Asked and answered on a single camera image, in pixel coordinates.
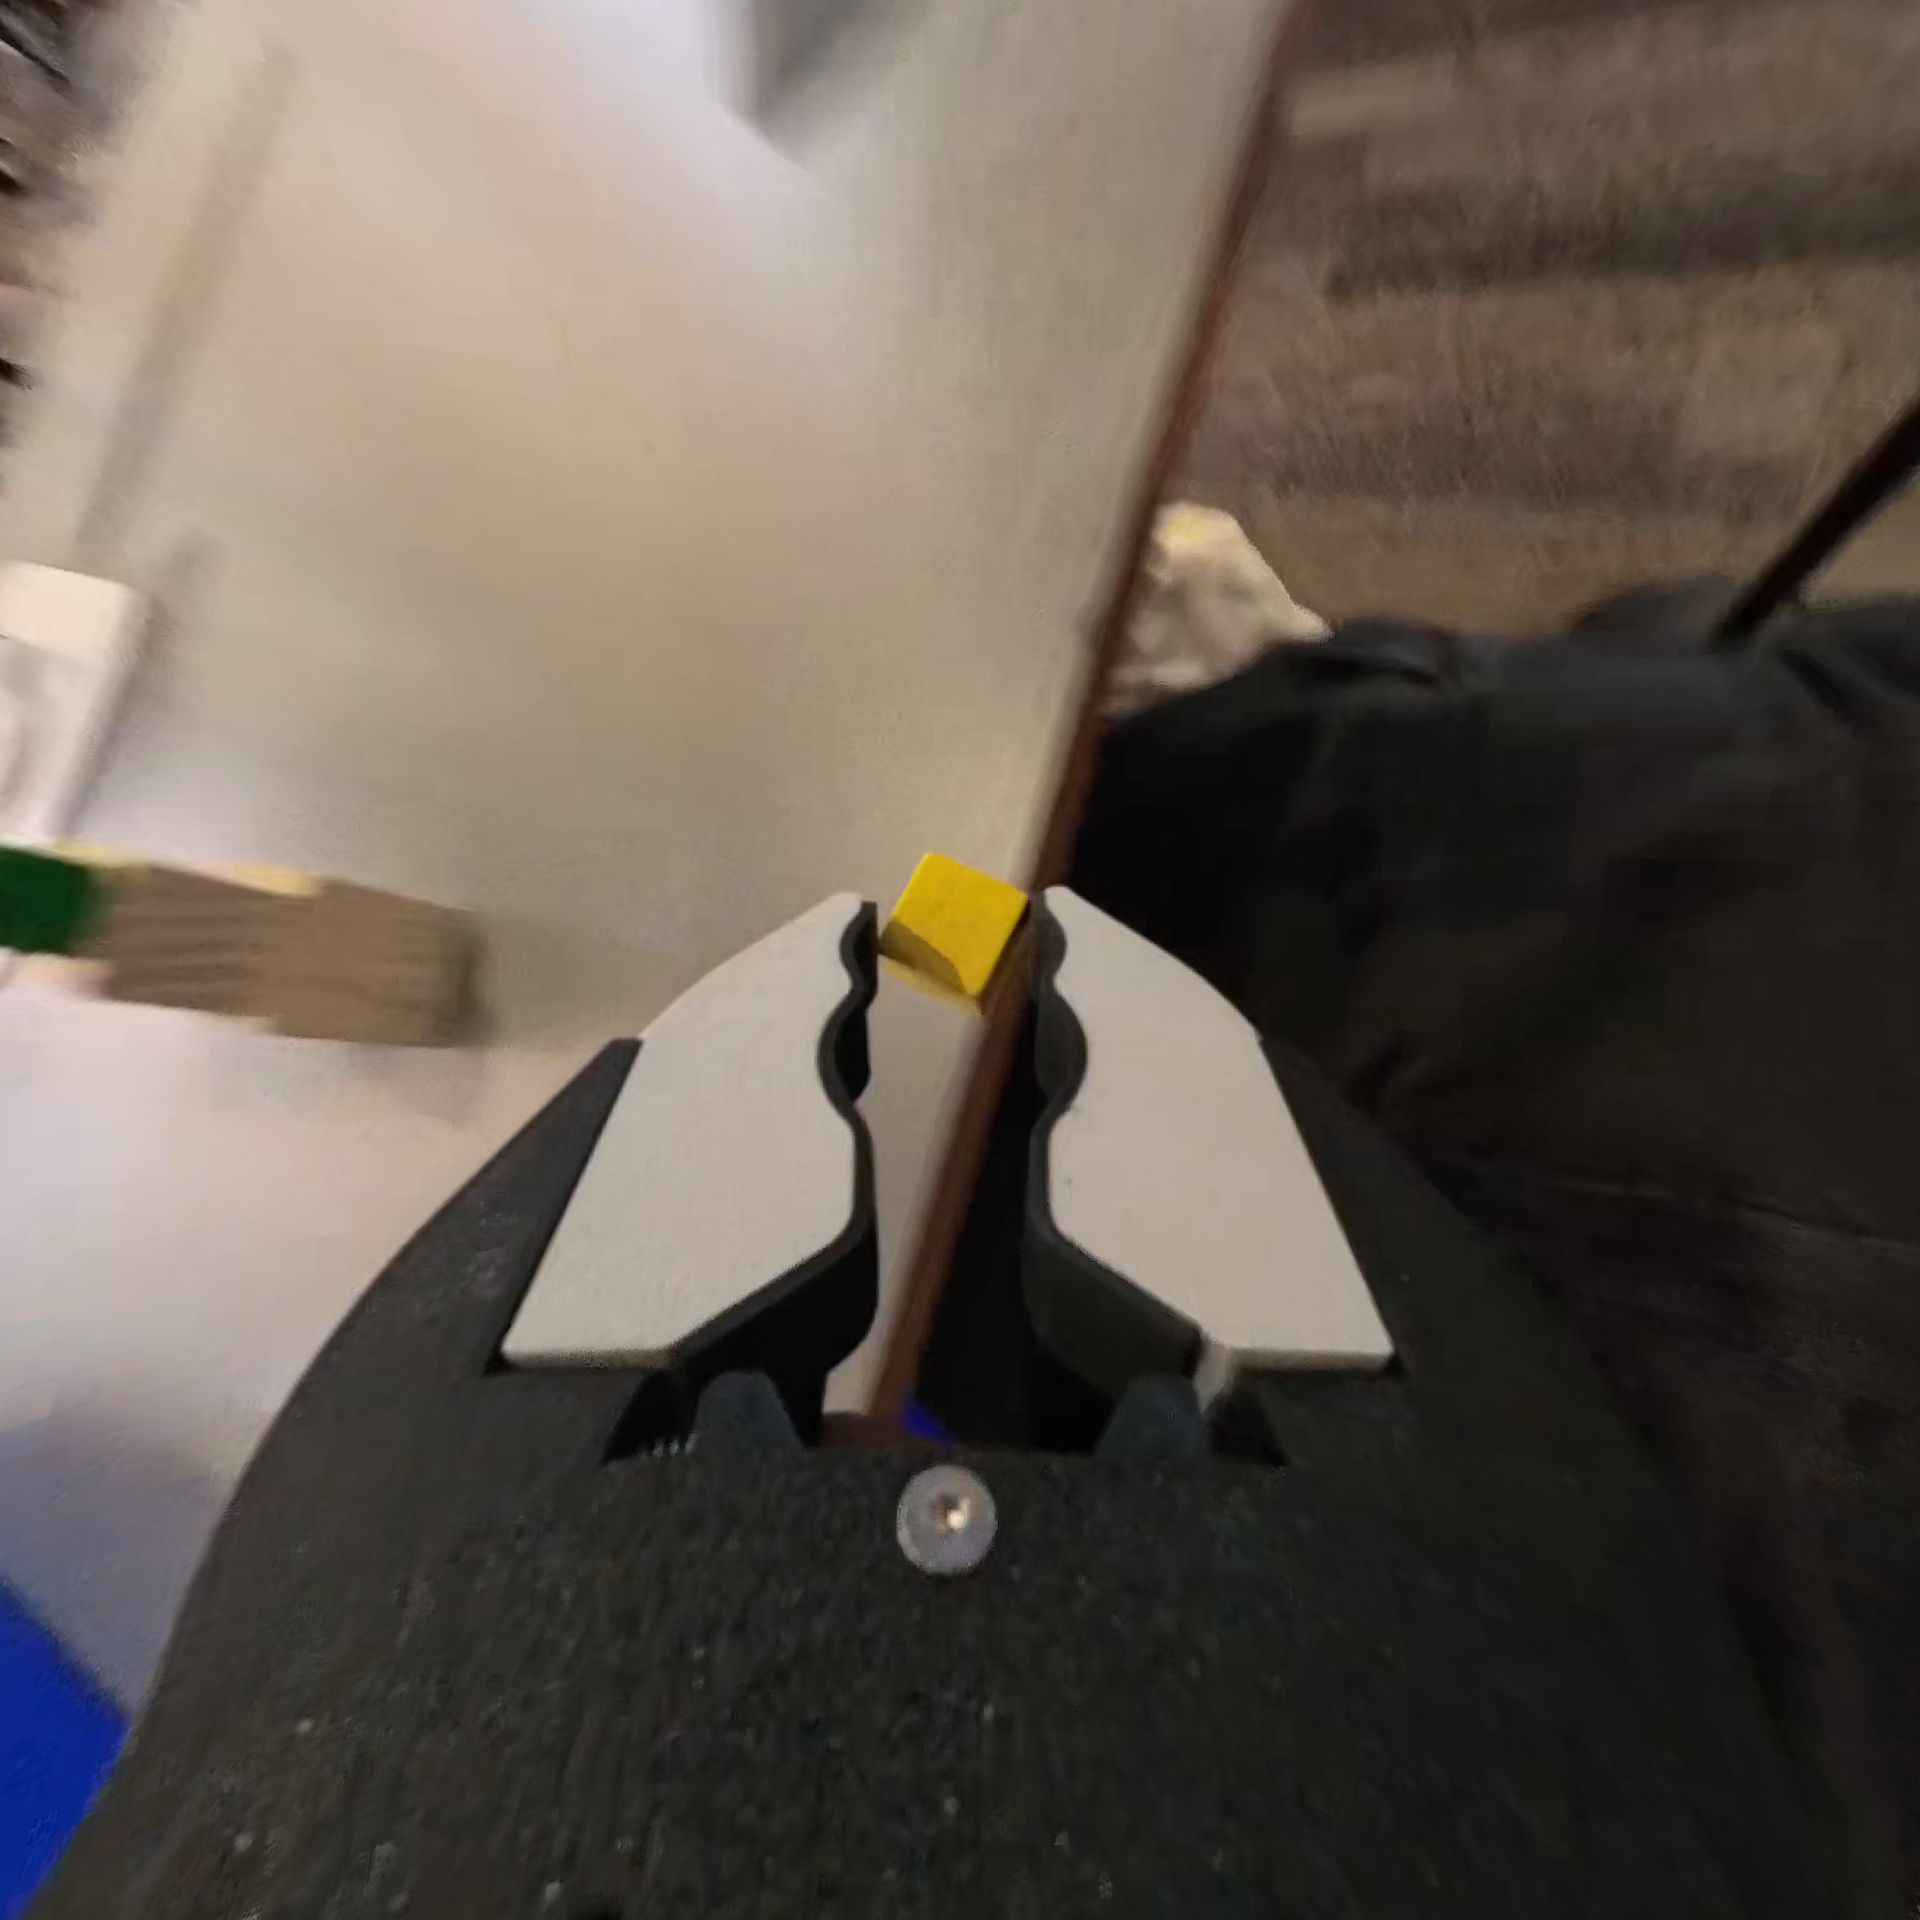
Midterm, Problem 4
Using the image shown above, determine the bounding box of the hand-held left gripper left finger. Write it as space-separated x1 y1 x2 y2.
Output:
499 894 881 1415

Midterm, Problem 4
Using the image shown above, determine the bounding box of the small green wooden cube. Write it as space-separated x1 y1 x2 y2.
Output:
0 844 111 957

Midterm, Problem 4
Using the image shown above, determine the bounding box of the large natural wooden cube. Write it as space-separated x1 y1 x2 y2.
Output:
293 878 491 1051
82 858 323 1025

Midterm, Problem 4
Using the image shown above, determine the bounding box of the small yellow wooden cube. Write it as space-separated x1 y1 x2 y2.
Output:
877 849 1033 1002

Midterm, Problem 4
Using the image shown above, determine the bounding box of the blue plastic bin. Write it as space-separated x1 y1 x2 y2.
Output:
0 1578 132 1920

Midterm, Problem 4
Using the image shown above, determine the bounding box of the white document stand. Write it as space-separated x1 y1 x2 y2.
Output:
0 564 155 844

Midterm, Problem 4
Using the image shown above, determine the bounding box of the dark metal leg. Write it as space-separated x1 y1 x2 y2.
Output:
1714 432 1920 641

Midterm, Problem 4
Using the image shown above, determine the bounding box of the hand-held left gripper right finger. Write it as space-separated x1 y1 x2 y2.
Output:
1027 884 1395 1422

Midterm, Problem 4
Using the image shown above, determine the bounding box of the person's black clothing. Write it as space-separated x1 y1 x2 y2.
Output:
1069 582 1920 1920

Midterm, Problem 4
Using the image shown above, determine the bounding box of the white crumpled object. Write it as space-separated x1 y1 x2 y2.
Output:
1116 503 1332 715

